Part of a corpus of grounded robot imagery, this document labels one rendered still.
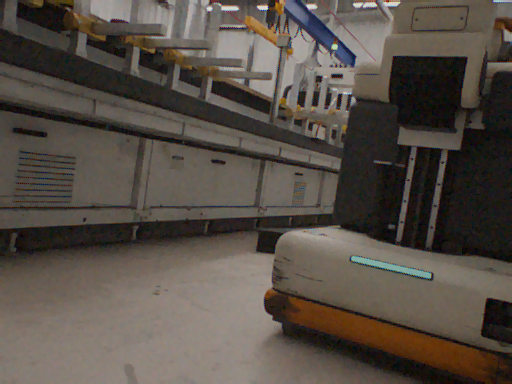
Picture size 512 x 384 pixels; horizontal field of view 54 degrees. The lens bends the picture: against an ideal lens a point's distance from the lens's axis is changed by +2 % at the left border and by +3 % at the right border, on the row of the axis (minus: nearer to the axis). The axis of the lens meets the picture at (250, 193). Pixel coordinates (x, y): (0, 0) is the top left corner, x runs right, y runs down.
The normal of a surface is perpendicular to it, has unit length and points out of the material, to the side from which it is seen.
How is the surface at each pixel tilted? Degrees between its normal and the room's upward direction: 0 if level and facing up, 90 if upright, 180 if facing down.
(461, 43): 98
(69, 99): 90
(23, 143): 90
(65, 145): 90
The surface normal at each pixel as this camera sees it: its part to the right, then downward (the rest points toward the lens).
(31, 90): 0.88, 0.15
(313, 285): -0.47, -0.02
